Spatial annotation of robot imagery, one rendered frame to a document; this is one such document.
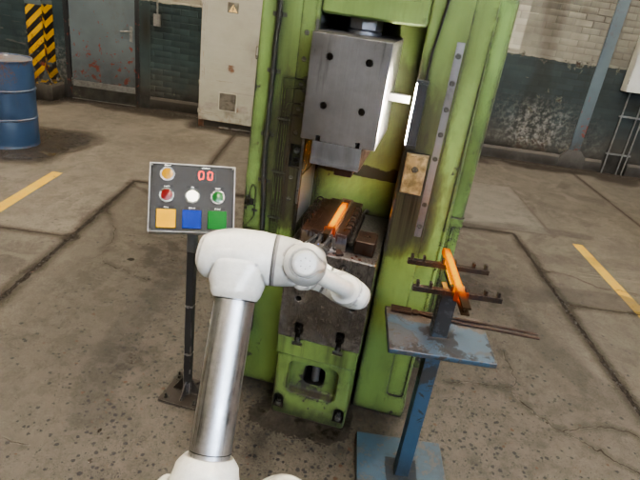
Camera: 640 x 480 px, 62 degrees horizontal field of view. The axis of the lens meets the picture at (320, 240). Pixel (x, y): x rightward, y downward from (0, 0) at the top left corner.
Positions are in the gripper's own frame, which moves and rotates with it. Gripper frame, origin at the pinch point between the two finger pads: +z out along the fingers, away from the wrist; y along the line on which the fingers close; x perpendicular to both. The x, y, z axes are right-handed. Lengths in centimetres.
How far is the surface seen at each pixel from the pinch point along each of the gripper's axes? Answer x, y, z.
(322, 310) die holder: -35.4, 2.8, -1.3
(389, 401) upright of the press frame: -92, 40, 18
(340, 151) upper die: 33.6, -0.5, 6.0
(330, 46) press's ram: 72, -10, 7
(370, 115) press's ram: 49, 9, 6
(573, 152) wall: -90, 243, 647
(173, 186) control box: 12, -62, -12
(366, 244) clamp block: -3.1, 16.0, 5.3
